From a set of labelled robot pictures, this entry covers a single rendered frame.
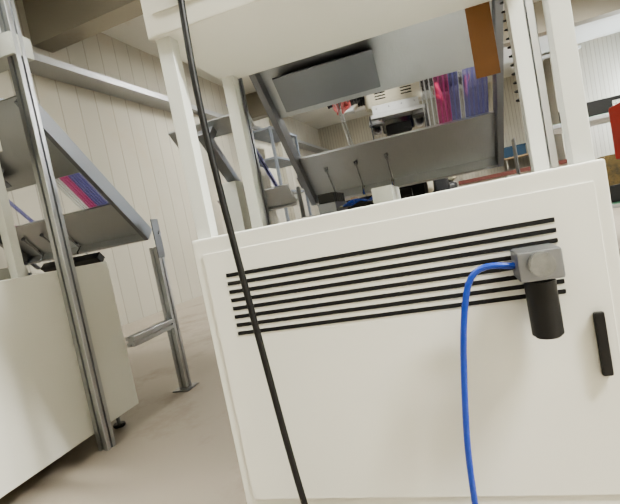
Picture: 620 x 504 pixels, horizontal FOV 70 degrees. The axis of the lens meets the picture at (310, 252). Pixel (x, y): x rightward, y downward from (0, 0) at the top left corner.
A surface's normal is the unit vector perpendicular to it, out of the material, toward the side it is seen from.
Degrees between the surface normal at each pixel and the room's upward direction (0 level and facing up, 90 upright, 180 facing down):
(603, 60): 90
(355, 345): 90
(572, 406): 90
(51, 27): 90
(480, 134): 137
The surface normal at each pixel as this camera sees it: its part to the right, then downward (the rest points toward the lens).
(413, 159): -0.04, 0.79
